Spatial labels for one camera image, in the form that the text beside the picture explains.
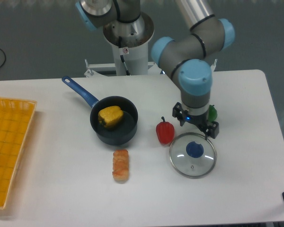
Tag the glass lid with blue knob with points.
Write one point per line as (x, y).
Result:
(192, 155)

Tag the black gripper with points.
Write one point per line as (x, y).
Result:
(196, 116)

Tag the dark pot with blue handle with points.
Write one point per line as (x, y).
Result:
(120, 134)

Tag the red bell pepper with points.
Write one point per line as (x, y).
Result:
(165, 131)

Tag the green bell pepper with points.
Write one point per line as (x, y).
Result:
(212, 113)

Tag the yellow plastic basket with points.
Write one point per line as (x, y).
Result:
(16, 116)

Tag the yellow bell pepper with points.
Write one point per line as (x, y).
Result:
(110, 116)

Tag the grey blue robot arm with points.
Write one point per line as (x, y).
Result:
(183, 61)

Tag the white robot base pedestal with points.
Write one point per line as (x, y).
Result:
(130, 47)

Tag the toasted bread piece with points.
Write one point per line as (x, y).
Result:
(120, 171)

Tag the white bracket behind table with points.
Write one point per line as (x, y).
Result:
(213, 66)

